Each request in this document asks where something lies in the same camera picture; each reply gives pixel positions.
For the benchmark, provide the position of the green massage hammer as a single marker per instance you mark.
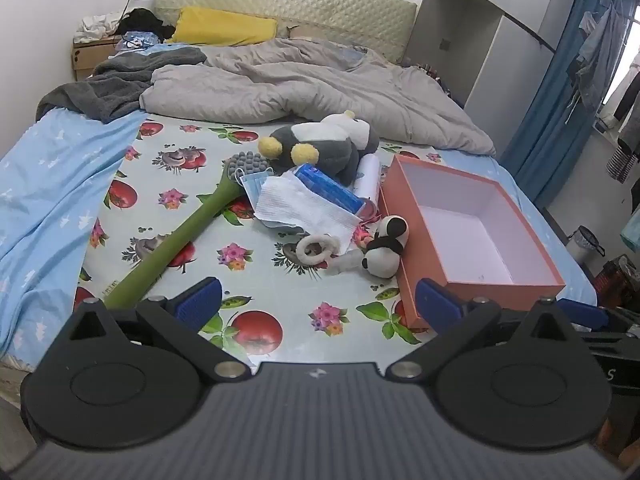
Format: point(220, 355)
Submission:
point(140, 280)

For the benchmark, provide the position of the pink bird toy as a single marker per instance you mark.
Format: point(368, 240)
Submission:
point(362, 237)

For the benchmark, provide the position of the blue tissue pack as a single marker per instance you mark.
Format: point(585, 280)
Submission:
point(325, 187)

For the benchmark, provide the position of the white spray can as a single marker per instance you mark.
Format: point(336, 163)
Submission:
point(368, 178)

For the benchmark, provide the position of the yellow pillow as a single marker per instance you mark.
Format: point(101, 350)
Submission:
point(218, 28)

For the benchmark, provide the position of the small panda plush toy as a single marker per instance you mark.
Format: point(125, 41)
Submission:
point(383, 253)

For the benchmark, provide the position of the dark grey blanket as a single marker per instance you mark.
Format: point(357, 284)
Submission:
point(115, 86)

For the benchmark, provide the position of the grey quilt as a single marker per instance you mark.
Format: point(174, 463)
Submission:
point(312, 79)

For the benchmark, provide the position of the floral plastic mat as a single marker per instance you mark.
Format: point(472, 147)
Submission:
point(273, 308)

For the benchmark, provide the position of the blue face mask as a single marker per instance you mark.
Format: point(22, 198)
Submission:
point(252, 186)

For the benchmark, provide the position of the orange cardboard box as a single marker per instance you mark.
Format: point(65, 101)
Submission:
point(465, 234)

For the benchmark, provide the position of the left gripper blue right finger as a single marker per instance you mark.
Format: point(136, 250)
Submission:
point(438, 307)

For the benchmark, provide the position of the hanging clothes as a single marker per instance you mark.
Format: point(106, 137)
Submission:
point(615, 110)

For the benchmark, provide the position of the blue curtain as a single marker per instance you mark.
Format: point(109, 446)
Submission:
point(545, 149)

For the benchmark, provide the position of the black clothes pile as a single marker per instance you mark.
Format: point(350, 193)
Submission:
point(144, 20)

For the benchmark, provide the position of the white trash bin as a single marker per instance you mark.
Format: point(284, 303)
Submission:
point(583, 245)

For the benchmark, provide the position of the grey penguin plush toy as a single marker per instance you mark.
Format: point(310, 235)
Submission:
point(335, 145)

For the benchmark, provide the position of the grey wardrobe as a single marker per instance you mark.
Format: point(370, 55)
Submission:
point(491, 54)

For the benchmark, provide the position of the white paper towel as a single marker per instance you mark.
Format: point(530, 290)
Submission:
point(286, 200)

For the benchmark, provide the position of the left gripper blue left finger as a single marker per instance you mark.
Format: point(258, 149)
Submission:
point(197, 304)

